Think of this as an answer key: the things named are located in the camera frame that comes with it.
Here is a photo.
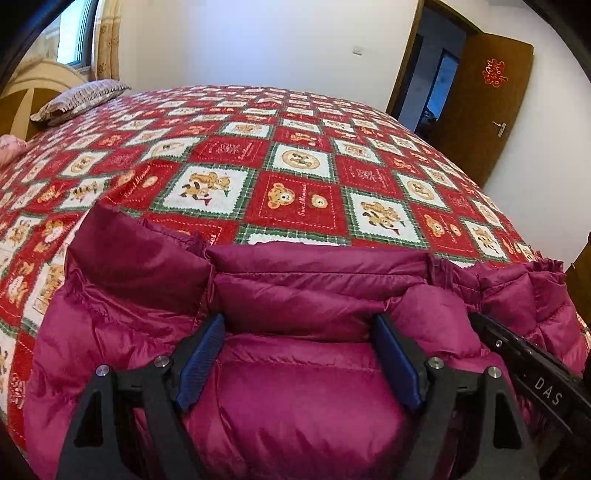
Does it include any brown wooden door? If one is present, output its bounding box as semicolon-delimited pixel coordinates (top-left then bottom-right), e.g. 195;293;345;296
436;30;535;188

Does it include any striped pillow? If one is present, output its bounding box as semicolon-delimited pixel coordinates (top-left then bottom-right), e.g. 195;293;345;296
30;78;132;127

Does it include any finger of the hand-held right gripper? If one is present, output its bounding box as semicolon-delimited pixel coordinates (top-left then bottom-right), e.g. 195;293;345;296
468;311;533;371

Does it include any red paper door decoration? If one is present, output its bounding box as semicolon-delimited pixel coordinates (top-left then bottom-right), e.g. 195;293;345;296
481;58;507;86

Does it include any window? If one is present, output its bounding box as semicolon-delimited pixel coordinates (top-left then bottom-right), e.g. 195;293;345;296
58;0;100;71

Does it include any wooden cabinet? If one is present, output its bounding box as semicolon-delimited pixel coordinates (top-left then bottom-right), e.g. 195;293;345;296
564;231;591;302

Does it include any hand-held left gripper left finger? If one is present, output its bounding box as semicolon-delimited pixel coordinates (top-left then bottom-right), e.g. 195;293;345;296
55;314;227;480

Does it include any pink folded blanket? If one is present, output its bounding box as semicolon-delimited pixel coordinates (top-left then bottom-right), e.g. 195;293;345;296
0;134;27;166

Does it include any narrow beige floral curtain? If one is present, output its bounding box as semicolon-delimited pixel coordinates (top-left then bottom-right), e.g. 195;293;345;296
95;0;122;83

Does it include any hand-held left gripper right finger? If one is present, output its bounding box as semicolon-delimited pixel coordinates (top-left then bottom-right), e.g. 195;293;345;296
373;314;541;480

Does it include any red bear-print bedspread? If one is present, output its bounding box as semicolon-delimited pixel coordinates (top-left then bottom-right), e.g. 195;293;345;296
0;84;550;416

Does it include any magenta puffer jacket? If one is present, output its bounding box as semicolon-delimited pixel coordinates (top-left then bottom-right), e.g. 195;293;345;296
23;203;591;480

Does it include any brown door frame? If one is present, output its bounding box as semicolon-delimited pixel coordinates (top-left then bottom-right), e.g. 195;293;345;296
385;0;483;134

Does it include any beige wooden headboard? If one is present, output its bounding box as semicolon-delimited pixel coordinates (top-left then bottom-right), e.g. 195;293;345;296
0;62;89;139

